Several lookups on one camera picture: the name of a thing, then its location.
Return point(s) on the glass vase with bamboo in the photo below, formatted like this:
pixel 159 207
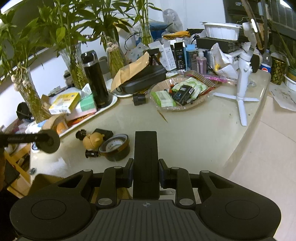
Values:
pixel 19 49
pixel 109 18
pixel 60 26

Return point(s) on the pink liquid bottle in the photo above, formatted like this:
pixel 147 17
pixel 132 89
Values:
pixel 201 63

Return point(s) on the green wet wipes pack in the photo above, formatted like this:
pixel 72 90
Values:
pixel 163 99

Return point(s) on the black small card box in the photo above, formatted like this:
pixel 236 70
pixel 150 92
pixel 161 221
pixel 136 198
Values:
pixel 183 94

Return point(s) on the brown paper envelope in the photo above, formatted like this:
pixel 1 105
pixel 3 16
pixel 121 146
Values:
pixel 127 72

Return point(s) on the orange labelled packet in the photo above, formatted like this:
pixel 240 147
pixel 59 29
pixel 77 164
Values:
pixel 61 127

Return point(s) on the yellow medicine box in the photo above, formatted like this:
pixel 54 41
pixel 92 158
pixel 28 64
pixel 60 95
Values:
pixel 64 103

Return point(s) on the black rectangular box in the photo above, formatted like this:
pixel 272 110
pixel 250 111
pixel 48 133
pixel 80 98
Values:
pixel 146 166

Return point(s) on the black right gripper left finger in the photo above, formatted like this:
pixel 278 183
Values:
pixel 112 179

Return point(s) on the white plastic tray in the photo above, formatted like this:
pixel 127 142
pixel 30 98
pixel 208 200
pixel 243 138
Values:
pixel 73 124

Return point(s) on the green tissue pack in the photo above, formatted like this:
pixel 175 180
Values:
pixel 86 105

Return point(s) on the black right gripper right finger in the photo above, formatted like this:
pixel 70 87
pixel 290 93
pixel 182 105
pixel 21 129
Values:
pixel 178 179

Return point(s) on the small black clip mount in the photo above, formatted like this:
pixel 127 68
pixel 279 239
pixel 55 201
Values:
pixel 81 134

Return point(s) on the yellow pig figurine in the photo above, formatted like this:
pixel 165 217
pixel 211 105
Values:
pixel 93 141

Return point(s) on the white gimbal tripod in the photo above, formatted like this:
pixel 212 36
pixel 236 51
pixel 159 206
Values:
pixel 245 69

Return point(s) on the black thermos bottle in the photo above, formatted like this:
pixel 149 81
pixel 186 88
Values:
pixel 95 78

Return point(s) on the white product box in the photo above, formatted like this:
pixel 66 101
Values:
pixel 167 58

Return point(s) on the small black camera mount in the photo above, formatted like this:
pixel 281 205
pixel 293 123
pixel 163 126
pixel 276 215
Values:
pixel 92 154

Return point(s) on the white plastic food container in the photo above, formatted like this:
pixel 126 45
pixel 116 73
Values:
pixel 223 31

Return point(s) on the black product box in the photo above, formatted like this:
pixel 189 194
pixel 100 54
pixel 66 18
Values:
pixel 180 56

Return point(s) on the glass vase with bamboo right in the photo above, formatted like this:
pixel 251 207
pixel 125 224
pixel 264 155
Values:
pixel 109 18

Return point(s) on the black tape roll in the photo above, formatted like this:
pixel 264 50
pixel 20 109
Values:
pixel 115 148

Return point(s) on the black zipper case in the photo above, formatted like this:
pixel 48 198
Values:
pixel 146 78

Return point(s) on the pepsi bottle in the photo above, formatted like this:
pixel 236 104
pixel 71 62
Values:
pixel 266 61

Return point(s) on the beige drawstring pouch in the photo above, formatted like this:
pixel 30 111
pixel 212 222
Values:
pixel 54 120

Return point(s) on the glass vase with bamboo left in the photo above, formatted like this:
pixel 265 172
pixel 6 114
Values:
pixel 19 49

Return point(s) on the woven snack basket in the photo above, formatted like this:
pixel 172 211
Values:
pixel 202 90

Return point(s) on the glass vase with bamboo middle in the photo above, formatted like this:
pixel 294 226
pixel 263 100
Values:
pixel 60 26

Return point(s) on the black power adapter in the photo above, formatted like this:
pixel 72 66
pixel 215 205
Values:
pixel 139 99

